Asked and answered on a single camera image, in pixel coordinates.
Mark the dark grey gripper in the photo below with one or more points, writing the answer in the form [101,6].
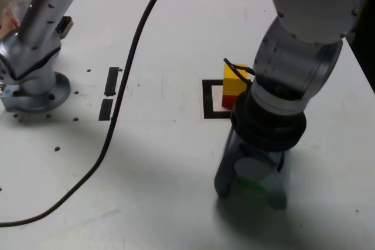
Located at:
[260,154]

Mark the green cube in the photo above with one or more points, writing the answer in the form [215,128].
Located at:
[249,190]

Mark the red cube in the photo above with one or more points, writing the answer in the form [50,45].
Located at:
[228,101]

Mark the yellow cube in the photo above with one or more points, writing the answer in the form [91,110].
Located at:
[233,86]

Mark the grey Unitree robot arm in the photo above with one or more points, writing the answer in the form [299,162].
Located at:
[307,13]

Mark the black tape square outline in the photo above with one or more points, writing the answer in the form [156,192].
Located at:
[206,100]

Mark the person's hand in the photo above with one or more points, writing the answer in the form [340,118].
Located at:
[7,24]

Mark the black tape strip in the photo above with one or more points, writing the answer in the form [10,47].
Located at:
[109,83]

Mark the black rectangular device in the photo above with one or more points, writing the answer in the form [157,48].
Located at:
[66,26]

